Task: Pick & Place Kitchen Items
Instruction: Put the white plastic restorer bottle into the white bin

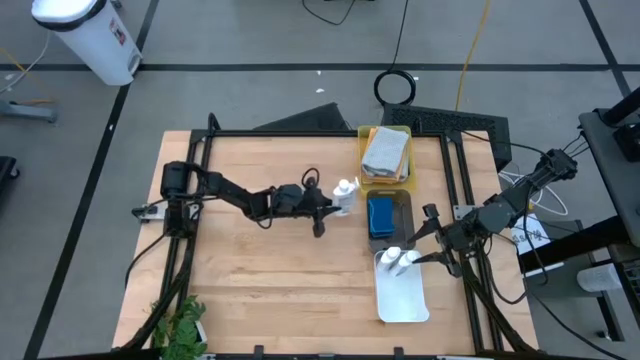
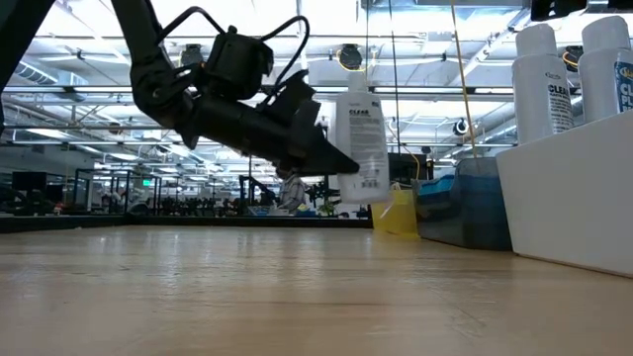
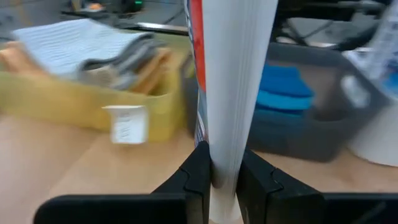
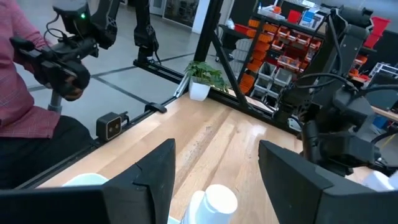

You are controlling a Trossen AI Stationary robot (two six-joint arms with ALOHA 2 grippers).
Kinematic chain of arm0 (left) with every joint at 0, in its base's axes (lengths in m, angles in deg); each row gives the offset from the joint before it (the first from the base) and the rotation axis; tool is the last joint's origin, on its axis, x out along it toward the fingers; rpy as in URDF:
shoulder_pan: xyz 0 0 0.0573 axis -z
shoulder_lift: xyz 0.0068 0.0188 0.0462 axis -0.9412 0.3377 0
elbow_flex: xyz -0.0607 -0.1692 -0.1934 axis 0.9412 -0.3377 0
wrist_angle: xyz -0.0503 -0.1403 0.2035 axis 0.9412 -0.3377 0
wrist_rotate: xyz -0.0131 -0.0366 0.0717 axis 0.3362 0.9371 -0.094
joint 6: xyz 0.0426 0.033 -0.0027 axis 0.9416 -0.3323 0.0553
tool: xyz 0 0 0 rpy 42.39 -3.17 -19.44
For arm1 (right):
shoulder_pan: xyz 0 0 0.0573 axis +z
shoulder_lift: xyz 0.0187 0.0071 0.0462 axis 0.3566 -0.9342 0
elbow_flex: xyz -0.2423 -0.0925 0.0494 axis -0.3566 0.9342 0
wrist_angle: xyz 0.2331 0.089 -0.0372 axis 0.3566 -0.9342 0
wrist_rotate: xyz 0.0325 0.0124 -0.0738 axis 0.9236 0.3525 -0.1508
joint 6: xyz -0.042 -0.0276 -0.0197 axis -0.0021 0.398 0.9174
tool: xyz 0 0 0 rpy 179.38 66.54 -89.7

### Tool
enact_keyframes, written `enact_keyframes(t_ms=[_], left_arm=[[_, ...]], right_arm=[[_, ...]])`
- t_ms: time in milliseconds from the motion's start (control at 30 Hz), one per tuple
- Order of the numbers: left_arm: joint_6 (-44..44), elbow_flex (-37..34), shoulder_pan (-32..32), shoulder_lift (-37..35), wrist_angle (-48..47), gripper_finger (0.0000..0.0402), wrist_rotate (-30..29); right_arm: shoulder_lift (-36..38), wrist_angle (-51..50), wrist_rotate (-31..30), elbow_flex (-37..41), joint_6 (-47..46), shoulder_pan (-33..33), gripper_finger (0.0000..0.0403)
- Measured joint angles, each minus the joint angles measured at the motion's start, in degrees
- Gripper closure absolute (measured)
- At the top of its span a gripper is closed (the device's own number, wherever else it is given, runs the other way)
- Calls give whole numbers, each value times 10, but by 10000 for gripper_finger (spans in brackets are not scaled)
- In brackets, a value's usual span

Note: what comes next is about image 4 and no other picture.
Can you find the black frame bracket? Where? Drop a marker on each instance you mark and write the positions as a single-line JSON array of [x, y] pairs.
[[155, 107]]

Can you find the person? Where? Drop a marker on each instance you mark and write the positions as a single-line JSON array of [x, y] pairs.
[[18, 93]]

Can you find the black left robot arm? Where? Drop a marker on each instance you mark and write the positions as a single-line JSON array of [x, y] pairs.
[[351, 40]]

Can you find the white bottle with blue label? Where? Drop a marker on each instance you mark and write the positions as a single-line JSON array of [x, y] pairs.
[[217, 202]]

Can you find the green plant in white pot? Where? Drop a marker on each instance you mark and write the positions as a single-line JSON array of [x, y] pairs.
[[202, 79]]

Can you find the black table-level camera box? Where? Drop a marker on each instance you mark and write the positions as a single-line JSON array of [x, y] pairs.
[[109, 126]]

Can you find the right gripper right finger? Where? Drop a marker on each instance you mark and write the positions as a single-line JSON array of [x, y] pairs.
[[295, 193]]

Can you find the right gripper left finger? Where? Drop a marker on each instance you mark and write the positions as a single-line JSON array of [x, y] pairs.
[[143, 193]]

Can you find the parts bin rack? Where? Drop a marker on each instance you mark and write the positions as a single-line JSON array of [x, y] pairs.
[[280, 34]]

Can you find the person's hand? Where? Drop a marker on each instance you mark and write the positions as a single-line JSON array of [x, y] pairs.
[[73, 91]]

